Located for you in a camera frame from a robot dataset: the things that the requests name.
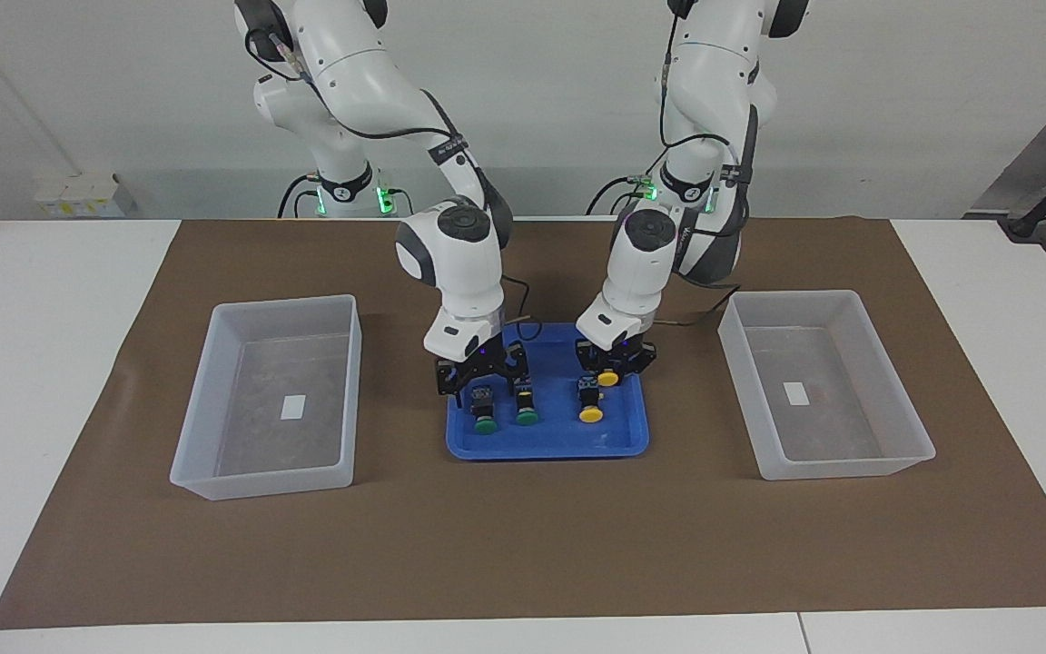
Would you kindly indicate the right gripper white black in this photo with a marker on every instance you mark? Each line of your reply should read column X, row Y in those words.
column 464, row 336

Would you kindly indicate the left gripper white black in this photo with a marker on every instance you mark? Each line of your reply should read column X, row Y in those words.
column 612, row 325

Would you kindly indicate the yellow push button switch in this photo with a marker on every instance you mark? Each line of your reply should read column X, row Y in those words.
column 590, row 411
column 609, row 378

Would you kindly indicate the green push button switch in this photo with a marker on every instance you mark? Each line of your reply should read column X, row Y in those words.
column 485, row 420
column 527, row 416

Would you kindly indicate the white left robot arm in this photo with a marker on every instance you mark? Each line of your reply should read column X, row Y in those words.
column 714, row 73

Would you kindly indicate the blue plastic tray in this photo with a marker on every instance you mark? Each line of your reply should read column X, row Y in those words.
column 550, row 440

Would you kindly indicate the brown table mat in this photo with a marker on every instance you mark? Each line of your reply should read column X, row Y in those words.
column 523, row 545

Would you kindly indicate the small white box label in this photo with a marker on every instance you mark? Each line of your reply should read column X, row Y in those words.
column 795, row 393
column 293, row 407

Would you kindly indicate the translucent white plastic box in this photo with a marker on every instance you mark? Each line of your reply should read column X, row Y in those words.
column 850, row 427
column 260, row 436

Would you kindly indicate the white wall socket boxes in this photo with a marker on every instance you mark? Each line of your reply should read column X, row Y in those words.
column 83, row 195

